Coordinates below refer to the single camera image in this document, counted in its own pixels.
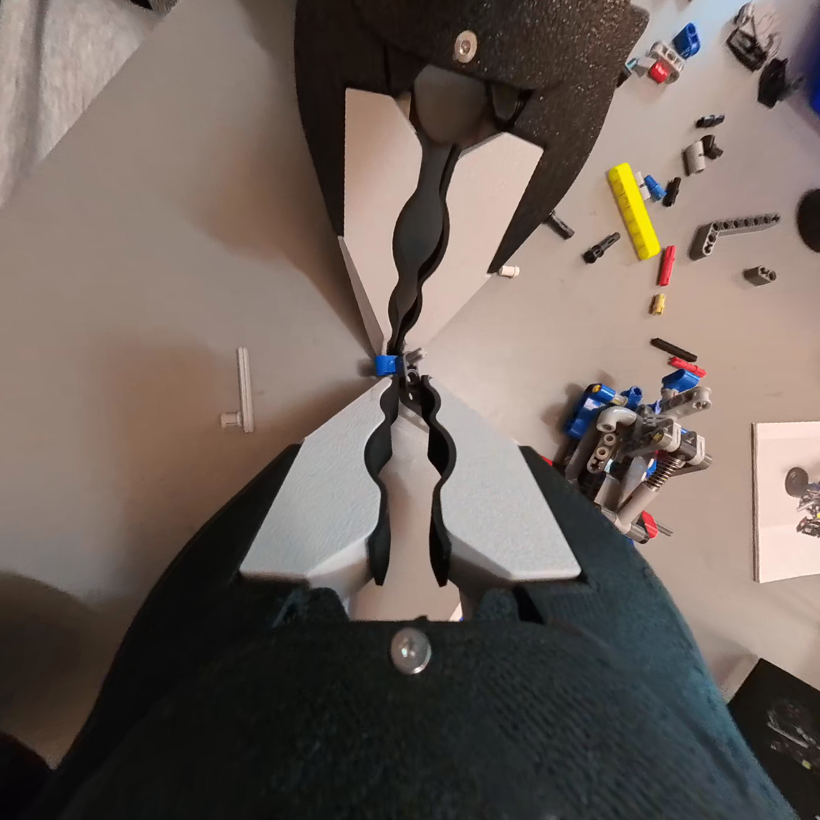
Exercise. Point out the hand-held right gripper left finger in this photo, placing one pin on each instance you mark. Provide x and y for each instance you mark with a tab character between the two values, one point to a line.
307	512

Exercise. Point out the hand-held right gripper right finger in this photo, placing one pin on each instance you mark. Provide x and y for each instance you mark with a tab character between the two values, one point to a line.
506	512

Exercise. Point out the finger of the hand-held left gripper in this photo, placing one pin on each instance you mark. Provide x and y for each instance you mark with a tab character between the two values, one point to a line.
371	192
493	192

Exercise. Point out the light grey plastic axle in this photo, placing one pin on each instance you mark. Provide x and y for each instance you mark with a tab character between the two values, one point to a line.
244	384

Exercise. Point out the blue plastic connector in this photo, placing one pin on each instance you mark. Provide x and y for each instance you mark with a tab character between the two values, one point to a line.
384	365

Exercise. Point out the black toy set box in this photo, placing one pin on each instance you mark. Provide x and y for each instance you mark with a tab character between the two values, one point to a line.
781	737

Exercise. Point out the black plastic axle pin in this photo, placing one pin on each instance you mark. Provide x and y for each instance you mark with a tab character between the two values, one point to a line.
601	248
560	225

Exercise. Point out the red plastic bush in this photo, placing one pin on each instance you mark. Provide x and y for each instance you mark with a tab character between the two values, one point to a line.
658	70

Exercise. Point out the light grey short beam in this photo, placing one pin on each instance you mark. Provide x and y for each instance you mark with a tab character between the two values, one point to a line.
666	52

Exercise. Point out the yellow plastic beam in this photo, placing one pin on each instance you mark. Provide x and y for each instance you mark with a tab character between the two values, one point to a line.
634	211

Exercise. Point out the blue plastic block piece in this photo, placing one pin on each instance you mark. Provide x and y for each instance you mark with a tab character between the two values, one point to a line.
687	38

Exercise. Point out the toy buggy chassis assembly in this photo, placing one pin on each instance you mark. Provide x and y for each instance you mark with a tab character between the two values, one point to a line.
640	442

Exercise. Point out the blue plastic pin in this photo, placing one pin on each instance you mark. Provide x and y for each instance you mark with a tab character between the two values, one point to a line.
653	186

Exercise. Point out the small black plastic pin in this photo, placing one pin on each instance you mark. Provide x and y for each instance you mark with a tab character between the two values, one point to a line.
710	120

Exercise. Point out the black plastic connector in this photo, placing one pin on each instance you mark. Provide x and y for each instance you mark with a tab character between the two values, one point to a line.
671	191

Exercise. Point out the small black connector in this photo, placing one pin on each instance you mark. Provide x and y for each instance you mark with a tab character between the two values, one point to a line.
712	146

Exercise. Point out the long red plastic pin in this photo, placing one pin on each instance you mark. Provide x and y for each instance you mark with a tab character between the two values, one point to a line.
666	266

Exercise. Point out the tan plastic pin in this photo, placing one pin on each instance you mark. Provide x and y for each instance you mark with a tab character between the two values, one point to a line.
658	304

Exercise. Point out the black plastic axle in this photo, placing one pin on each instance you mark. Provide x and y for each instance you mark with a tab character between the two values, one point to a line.
672	350

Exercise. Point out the red plastic axle pin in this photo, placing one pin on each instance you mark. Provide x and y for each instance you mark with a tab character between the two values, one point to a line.
689	367

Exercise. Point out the dark grey angled beam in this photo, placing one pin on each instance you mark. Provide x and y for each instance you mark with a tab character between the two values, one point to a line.
743	225

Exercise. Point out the white buggy picture booklet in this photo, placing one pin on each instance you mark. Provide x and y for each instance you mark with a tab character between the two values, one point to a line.
781	499

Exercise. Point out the small dark grey beam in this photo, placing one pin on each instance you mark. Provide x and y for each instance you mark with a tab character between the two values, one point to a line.
760	275

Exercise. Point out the black plastic frame piece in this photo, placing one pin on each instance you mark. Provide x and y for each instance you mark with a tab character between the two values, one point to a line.
749	41

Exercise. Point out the black plastic bracket piece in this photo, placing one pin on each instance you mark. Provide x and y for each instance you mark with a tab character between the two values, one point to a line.
776	83

